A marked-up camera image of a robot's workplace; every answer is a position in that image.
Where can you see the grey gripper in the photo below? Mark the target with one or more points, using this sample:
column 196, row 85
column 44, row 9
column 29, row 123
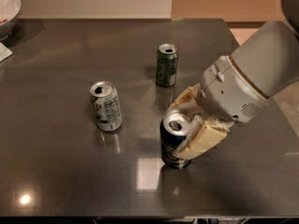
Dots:
column 231, row 90

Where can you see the blue pepsi can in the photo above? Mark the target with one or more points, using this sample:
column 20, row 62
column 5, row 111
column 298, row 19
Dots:
column 173, row 130

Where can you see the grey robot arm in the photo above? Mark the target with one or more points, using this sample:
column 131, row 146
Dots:
column 270, row 58

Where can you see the white and green soda can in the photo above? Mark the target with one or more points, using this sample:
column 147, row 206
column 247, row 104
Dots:
column 106, row 106

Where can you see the white paper sheet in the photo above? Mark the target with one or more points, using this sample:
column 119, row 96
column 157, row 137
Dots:
column 4, row 52

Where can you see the white bowl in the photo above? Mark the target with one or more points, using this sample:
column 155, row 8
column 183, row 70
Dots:
column 9, row 13

